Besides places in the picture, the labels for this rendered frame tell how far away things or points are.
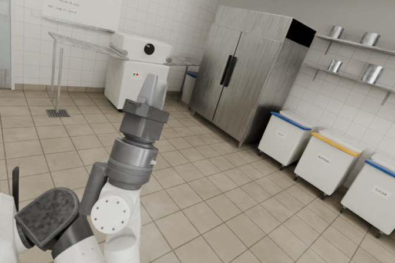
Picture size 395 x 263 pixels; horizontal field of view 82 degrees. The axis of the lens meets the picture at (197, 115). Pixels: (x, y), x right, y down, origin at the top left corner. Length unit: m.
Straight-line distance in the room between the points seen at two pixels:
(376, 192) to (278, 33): 2.23
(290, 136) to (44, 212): 3.19
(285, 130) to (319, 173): 0.70
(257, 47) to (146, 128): 3.17
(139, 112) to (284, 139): 3.22
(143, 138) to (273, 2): 4.42
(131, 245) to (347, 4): 4.03
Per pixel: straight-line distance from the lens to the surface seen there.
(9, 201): 0.71
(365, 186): 3.34
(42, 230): 0.64
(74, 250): 0.63
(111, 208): 0.44
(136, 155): 0.43
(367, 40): 3.71
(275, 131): 3.59
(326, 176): 3.43
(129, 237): 0.55
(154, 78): 0.45
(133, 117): 0.44
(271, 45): 3.41
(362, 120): 3.89
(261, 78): 3.41
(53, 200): 0.65
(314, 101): 4.05
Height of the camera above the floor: 1.58
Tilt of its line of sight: 20 degrees down
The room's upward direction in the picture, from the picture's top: 17 degrees clockwise
